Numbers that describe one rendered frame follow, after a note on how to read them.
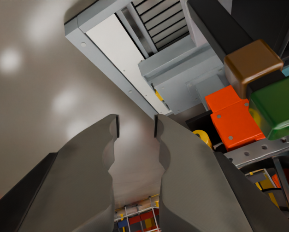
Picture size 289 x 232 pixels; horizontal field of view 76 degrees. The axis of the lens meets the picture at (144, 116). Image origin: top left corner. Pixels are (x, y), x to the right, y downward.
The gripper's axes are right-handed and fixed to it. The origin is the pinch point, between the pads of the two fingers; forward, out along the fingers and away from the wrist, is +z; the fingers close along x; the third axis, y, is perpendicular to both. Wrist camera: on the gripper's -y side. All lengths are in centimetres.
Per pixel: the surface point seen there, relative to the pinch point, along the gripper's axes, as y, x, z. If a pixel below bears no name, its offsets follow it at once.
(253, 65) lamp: -1.9, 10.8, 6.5
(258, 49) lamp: -3.1, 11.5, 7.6
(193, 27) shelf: -3.8, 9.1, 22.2
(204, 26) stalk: -4.5, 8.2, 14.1
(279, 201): 63, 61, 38
